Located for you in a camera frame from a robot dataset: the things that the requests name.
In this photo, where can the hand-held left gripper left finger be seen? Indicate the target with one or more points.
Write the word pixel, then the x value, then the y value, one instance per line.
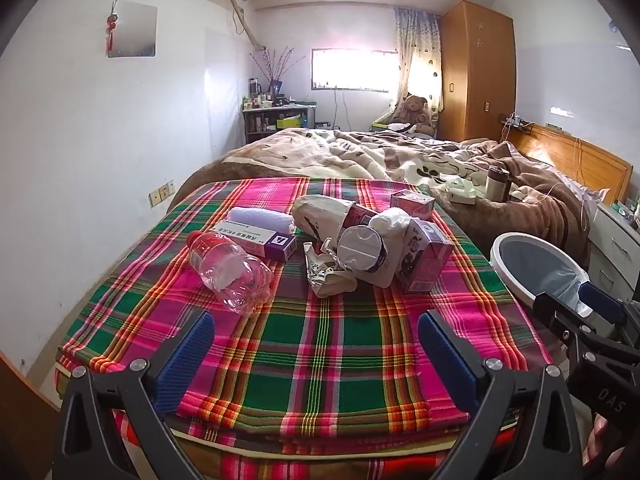
pixel 185 355

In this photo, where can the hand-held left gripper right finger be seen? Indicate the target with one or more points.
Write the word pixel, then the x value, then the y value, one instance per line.
pixel 450 355

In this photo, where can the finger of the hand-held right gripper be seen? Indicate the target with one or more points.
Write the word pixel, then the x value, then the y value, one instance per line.
pixel 555 310
pixel 602 302

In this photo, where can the white round trash bin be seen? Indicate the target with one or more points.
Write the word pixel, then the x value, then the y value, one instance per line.
pixel 537 265

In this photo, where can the strawberry milk carton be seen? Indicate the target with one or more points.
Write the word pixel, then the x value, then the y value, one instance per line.
pixel 412 205

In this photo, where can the person's right hand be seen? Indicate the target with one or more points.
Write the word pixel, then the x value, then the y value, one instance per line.
pixel 607 440

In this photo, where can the white nightstand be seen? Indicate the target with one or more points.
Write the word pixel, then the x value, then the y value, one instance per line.
pixel 610 240

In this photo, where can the brown fleece blanket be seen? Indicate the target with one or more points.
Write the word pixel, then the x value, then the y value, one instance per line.
pixel 545 220

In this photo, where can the clear plastic bottle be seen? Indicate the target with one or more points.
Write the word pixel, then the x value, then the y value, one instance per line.
pixel 230 270

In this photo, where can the purple milk carton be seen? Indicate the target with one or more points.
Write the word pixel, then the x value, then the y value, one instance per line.
pixel 425 260

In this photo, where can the plaid cloth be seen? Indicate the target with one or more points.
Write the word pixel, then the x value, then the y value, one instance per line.
pixel 320 350

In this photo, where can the white purple medicine box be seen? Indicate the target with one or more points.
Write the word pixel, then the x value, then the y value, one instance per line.
pixel 250 237

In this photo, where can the white thermos mug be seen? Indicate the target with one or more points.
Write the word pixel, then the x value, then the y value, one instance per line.
pixel 497 182

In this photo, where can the white lidded plastic cup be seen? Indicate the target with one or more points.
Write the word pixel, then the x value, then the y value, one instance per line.
pixel 357 250

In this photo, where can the wooden headboard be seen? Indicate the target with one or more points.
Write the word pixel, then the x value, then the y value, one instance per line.
pixel 585 160

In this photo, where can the white crumpled tissue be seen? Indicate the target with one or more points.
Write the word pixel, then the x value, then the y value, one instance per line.
pixel 392 222

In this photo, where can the crumpled paper wrapper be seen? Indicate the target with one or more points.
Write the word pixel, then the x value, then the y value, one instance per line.
pixel 325 275

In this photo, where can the white tissue pack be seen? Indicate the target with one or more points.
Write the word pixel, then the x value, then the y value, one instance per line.
pixel 461 191

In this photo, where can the white rolled towel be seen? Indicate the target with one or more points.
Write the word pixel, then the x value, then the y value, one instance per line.
pixel 260 219

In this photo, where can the red striped sheet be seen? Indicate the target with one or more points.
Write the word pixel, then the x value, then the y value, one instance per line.
pixel 320 465

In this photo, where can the brown wooden board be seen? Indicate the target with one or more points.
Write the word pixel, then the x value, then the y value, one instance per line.
pixel 22 425

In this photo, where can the beige paper bag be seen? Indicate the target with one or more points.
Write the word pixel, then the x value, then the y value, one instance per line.
pixel 315 215

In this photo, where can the power strip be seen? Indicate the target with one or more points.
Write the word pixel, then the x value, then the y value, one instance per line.
pixel 517 122

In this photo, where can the brown cream patterned blanket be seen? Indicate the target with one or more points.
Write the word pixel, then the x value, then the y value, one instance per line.
pixel 350 155

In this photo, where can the dark shelf unit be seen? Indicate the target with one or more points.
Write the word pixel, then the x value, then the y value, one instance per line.
pixel 260 130

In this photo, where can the brown teddy bear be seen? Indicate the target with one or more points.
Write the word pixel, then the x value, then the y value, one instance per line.
pixel 412 112

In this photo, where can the wooden wardrobe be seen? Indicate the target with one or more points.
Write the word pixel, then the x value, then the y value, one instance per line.
pixel 477 70

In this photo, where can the green box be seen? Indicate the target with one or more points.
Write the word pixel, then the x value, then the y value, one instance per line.
pixel 291 122

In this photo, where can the row of cosmetic bottles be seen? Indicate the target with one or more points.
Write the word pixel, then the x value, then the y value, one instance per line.
pixel 257 97

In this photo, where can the patterned curtain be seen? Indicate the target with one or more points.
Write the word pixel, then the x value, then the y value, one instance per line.
pixel 420 60

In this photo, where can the vase with dry branches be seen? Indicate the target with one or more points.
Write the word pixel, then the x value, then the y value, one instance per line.
pixel 276 72

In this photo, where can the window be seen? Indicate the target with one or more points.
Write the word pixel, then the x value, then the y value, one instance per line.
pixel 350 70

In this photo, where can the red knot ornament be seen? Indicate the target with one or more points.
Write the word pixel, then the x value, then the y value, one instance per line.
pixel 112 27

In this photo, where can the air conditioner pipe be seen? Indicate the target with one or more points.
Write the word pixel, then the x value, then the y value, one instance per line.
pixel 247 25

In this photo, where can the wall socket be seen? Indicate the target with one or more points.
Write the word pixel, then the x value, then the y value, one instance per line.
pixel 162 192

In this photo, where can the silver wall mirror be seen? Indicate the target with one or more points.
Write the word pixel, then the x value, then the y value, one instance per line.
pixel 137 30

